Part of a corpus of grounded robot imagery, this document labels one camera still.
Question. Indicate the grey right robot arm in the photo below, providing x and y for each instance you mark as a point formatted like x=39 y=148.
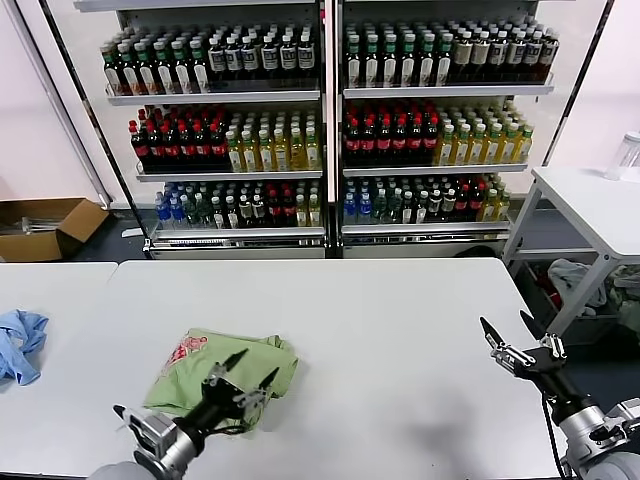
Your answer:
x=585 y=425

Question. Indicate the grey storage bin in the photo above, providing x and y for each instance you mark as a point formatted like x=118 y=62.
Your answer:
x=585 y=327

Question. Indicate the small white floor object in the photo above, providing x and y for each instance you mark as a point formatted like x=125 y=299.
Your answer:
x=131 y=233

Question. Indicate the black rounded object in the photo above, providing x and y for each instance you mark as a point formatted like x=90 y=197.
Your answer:
x=475 y=251

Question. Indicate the green water bottle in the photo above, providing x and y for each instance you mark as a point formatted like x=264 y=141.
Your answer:
x=190 y=215
x=380 y=210
x=203 y=216
x=394 y=210

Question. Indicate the red cap cola bottle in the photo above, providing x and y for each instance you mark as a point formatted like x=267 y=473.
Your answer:
x=368 y=145
x=430 y=145
x=383 y=145
x=186 y=146
x=170 y=146
x=399 y=145
x=274 y=212
x=415 y=145
x=289 y=212
x=218 y=146
x=154 y=146
x=462 y=205
x=138 y=147
x=353 y=145
x=476 y=205
x=202 y=146

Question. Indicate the yellow tea bottle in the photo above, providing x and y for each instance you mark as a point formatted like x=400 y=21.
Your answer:
x=301 y=215
x=249 y=155
x=234 y=155
x=444 y=150
x=314 y=215
x=490 y=207
x=313 y=154
x=281 y=155
x=503 y=209
x=507 y=149
x=492 y=150
x=265 y=155
x=460 y=150
x=522 y=148
x=297 y=155
x=477 y=150

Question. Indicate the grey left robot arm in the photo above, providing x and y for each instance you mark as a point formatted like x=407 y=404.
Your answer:
x=175 y=452

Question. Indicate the white cap beige label bottle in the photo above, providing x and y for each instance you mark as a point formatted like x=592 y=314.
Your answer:
x=463 y=52
x=480 y=52

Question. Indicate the crumpled light blue cloth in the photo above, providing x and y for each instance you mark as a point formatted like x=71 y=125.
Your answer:
x=20 y=350

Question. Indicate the blue drink bottle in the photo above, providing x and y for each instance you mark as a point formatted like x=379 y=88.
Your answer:
x=365 y=212
x=350 y=212
x=175 y=215
x=161 y=215

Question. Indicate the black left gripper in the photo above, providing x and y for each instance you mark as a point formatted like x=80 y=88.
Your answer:
x=217 y=407

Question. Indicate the bundle of metal rods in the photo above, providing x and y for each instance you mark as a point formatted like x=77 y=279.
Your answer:
x=30 y=225

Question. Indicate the pale green crumpled garment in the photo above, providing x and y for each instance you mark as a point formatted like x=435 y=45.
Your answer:
x=627 y=300

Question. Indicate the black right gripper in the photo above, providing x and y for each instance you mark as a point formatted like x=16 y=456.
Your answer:
x=550 y=375

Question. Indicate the red fabric item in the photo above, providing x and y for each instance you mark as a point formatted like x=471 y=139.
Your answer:
x=551 y=297

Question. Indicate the brown cardboard box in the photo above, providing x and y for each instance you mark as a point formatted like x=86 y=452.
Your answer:
x=30 y=247

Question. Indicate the green polo shirt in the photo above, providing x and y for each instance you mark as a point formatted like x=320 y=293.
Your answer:
x=200 y=370

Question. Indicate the clear plastic jar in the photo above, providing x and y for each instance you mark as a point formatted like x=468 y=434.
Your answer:
x=622 y=160

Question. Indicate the dark drink bottle white cap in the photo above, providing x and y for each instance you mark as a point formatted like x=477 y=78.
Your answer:
x=434 y=207
x=408 y=211
x=245 y=215
x=422 y=211
x=448 y=207
x=218 y=216
x=259 y=215
x=232 y=216

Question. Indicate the green cap tea bottle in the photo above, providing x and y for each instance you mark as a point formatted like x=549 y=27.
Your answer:
x=112 y=75
x=408 y=65
x=371 y=65
x=426 y=65
x=129 y=75
x=182 y=74
x=200 y=74
x=354 y=65
x=444 y=65
x=165 y=74
x=146 y=75
x=389 y=65

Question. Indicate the white side table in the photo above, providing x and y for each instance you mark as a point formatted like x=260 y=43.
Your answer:
x=590 y=200

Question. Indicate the grey crumpled garment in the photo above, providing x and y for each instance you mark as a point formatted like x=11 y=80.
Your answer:
x=567 y=275

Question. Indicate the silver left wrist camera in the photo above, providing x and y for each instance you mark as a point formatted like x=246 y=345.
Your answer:
x=150 y=430

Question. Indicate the open glass cabinet door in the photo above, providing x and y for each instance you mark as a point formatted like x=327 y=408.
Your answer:
x=572 y=60
x=61 y=75

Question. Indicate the beverage shelf unit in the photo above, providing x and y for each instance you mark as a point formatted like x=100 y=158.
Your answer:
x=450 y=92
x=215 y=97

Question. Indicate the white cap blue label bottle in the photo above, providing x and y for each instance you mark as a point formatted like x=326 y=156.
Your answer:
x=515 y=52
x=269 y=59
x=249 y=59
x=549 y=52
x=288 y=59
x=305 y=58
x=533 y=52
x=233 y=60
x=498 y=52
x=216 y=60

